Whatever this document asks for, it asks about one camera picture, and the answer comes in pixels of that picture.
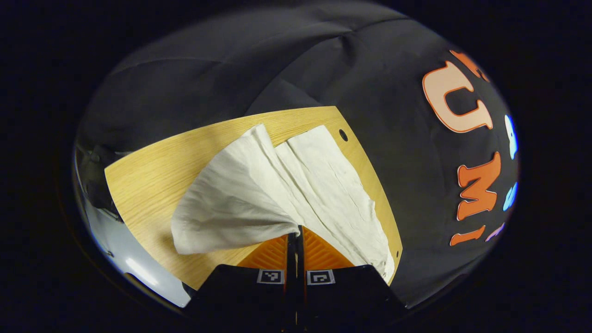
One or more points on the white jeans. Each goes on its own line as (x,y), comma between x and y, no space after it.
(277,185)

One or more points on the black backdrop cloth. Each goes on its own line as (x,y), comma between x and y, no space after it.
(370,92)

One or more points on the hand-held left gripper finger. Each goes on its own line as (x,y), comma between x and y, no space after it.
(291,263)
(300,263)

